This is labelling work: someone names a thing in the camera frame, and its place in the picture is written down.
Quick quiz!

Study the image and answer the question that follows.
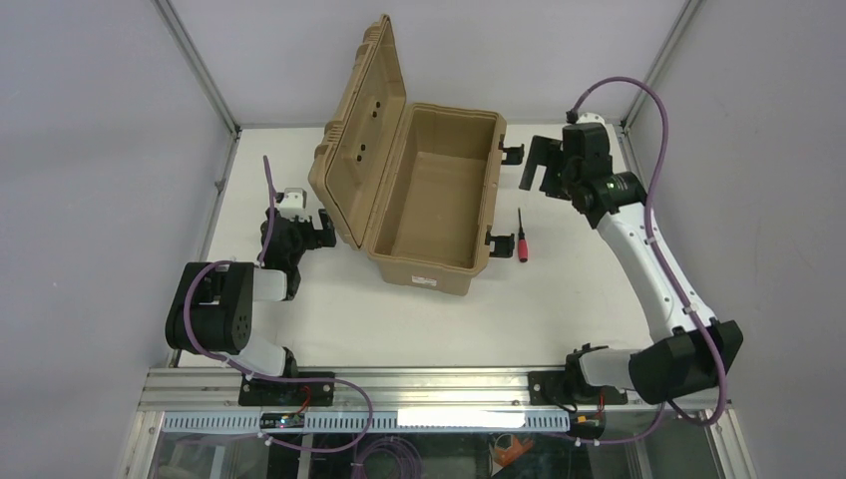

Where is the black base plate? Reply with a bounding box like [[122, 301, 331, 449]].
[[237, 371, 335, 407], [527, 369, 629, 406]]

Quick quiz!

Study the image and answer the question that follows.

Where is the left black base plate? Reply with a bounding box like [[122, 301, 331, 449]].
[[237, 371, 335, 407]]

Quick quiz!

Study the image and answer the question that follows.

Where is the red handled screwdriver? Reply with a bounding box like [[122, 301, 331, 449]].
[[517, 209, 529, 263]]

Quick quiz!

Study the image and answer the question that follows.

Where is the orange object below table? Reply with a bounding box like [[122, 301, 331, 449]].
[[491, 433, 534, 468]]

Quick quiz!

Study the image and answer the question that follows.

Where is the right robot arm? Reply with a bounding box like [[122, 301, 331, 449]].
[[520, 122, 743, 404]]

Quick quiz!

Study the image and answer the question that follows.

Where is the tan plastic tool bin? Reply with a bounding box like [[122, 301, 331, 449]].
[[308, 15, 523, 295]]

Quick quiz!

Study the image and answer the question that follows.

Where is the aluminium frame rail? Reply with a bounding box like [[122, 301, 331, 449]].
[[137, 366, 733, 412]]

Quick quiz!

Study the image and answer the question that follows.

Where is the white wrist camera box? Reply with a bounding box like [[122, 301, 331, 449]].
[[275, 188, 307, 219]]

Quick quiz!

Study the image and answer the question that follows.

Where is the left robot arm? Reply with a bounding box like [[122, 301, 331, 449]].
[[165, 209, 336, 378]]

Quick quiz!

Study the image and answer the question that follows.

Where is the white slotted cable duct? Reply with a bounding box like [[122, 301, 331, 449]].
[[162, 407, 570, 435]]

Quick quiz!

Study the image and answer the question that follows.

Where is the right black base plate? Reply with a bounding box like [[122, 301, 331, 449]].
[[527, 369, 629, 406]]

